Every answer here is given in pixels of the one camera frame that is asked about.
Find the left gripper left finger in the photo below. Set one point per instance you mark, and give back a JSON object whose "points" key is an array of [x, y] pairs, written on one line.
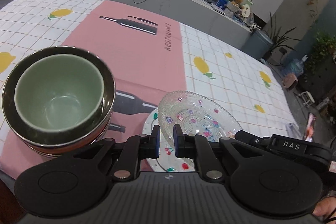
{"points": [[130, 154]]}

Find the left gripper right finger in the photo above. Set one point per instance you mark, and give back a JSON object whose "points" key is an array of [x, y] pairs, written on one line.
{"points": [[197, 148]]}

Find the white fruit pattern plate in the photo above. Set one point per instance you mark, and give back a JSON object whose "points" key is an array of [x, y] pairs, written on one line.
{"points": [[168, 153]]}

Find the clear glass floral bowl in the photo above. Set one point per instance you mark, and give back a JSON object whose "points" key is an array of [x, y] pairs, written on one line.
{"points": [[181, 100]]}

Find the large stainless steel bowl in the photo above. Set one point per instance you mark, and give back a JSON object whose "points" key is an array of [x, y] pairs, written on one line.
{"points": [[43, 139]]}

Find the orange steel-lined bowl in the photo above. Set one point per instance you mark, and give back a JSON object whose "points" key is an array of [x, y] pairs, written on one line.
{"points": [[58, 151]]}

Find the green ceramic cup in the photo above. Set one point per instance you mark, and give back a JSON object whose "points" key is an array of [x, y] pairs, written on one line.
{"points": [[58, 93]]}

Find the person's right hand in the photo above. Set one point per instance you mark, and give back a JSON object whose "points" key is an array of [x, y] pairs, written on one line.
{"points": [[326, 209]]}

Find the blue water jug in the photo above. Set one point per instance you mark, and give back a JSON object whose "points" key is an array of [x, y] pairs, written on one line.
{"points": [[296, 66]]}

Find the green round trash bin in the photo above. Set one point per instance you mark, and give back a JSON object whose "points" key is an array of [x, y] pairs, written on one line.
{"points": [[257, 45]]}

